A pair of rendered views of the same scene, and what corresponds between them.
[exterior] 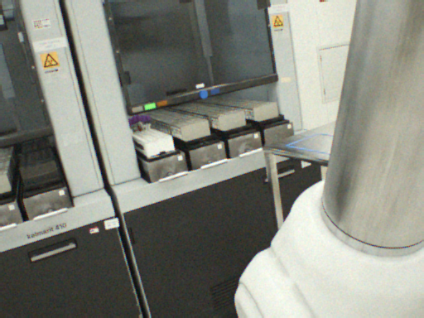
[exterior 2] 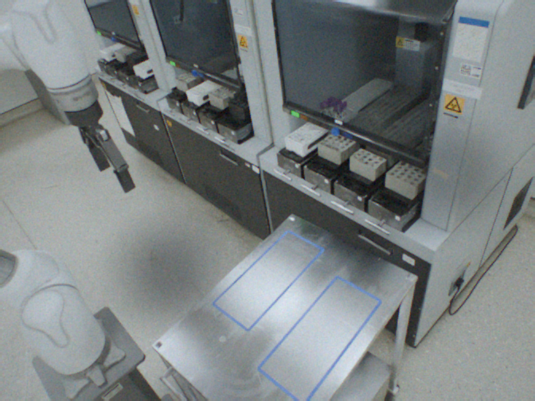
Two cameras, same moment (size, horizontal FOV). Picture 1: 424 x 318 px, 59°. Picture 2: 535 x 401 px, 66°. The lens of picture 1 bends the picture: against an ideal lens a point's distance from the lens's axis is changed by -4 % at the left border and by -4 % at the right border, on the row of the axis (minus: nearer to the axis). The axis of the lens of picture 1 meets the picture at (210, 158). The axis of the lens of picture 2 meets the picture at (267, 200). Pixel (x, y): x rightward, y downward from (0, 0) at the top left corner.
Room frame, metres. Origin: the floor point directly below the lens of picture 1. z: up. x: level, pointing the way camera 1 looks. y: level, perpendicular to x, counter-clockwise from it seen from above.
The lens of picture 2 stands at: (0.85, -1.11, 1.79)
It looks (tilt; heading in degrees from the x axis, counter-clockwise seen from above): 42 degrees down; 76
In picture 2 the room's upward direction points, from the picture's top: 10 degrees counter-clockwise
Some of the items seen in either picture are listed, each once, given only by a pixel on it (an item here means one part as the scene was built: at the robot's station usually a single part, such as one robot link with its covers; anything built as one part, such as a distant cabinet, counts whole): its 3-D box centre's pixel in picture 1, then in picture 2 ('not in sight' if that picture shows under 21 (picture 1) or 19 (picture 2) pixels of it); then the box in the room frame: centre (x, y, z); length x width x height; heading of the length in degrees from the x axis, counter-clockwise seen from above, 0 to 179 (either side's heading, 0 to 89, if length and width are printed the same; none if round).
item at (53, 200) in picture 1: (43, 177); (275, 102); (1.42, 0.64, 0.78); 0.73 x 0.14 x 0.09; 22
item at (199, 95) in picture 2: not in sight; (215, 87); (1.18, 0.87, 0.83); 0.30 x 0.10 x 0.06; 22
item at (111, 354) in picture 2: not in sight; (85, 357); (0.43, -0.33, 0.73); 0.22 x 0.18 x 0.06; 112
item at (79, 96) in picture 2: not in sight; (74, 91); (0.71, -0.20, 1.43); 0.09 x 0.09 x 0.06
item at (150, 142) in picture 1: (148, 142); (318, 131); (1.45, 0.22, 0.83); 0.30 x 0.10 x 0.06; 22
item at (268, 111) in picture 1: (264, 113); (400, 184); (1.53, -0.24, 0.85); 0.12 x 0.02 x 0.06; 111
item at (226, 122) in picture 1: (231, 121); (364, 168); (1.48, -0.10, 0.85); 0.12 x 0.02 x 0.06; 112
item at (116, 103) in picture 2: not in sight; (119, 113); (0.60, 1.76, 0.43); 0.27 x 0.02 x 0.36; 112
